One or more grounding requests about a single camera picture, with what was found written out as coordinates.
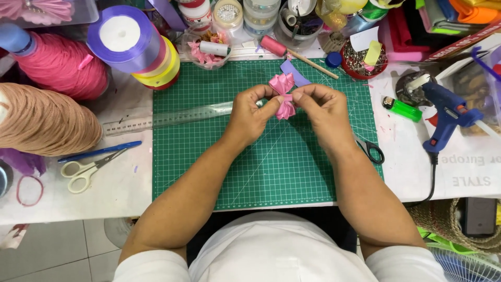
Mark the person's right hand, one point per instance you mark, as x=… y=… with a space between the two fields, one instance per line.
x=325 y=115

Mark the person's left hand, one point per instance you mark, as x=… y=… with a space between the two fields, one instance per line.
x=245 y=117

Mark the pink satin ribbon bow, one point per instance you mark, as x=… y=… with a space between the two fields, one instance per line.
x=284 y=96

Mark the green cutting mat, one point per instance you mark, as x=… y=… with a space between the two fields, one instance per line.
x=270 y=156

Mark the purple ribbon strip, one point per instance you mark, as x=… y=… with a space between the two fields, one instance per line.
x=294 y=73

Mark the wooden stick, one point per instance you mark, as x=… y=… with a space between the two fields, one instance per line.
x=313 y=65

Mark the blue bottle cap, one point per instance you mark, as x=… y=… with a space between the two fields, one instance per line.
x=334 y=60

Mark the red bowl of pins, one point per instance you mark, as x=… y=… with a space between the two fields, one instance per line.
x=364 y=62

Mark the clear plastic ruler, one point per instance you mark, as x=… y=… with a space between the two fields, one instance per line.
x=172 y=116

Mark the white thread spool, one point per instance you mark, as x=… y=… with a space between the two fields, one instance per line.
x=214 y=48

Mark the pink thread spool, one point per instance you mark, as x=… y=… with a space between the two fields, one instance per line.
x=273 y=45

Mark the green lighter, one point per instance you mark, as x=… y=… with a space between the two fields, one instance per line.
x=402 y=108

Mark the yellow paper note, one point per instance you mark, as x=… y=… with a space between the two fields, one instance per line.
x=373 y=53

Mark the clear tub of ribbon scraps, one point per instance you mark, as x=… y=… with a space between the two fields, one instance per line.
x=205 y=49

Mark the white paper note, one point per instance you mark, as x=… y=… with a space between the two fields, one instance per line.
x=364 y=38

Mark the clear jar of tools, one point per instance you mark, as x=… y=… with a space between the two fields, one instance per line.
x=299 y=27

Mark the yellow ribbon roll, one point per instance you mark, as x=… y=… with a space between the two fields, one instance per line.
x=164 y=68

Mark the stack of clear bead tubs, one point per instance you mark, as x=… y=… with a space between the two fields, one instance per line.
x=261 y=15

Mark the jar of white beads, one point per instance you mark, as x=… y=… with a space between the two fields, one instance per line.
x=228 y=15

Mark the blue hot glue gun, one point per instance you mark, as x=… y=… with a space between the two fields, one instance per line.
x=450 y=117

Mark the printed white paper sheet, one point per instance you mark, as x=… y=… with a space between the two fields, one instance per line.
x=450 y=168

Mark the person's white shirt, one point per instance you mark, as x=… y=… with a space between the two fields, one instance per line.
x=278 y=250

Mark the purple ribbon roll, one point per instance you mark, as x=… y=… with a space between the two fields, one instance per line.
x=123 y=37

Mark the blue pen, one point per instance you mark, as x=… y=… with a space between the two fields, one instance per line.
x=100 y=151

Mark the pile of coloured felt sheets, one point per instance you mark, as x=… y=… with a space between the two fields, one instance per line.
x=442 y=19

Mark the woven basket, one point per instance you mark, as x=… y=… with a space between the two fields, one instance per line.
x=442 y=223

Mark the black box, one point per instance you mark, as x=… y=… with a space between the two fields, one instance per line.
x=480 y=216

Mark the pink yarn cone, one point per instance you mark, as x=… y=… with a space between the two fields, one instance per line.
x=58 y=64

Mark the beige yarn cone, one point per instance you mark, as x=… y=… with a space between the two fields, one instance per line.
x=43 y=117

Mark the white fan grille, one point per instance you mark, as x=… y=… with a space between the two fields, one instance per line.
x=465 y=264

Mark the red rubber band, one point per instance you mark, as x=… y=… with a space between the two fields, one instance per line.
x=29 y=190

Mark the clear box of pink flowers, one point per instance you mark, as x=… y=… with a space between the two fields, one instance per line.
x=43 y=11

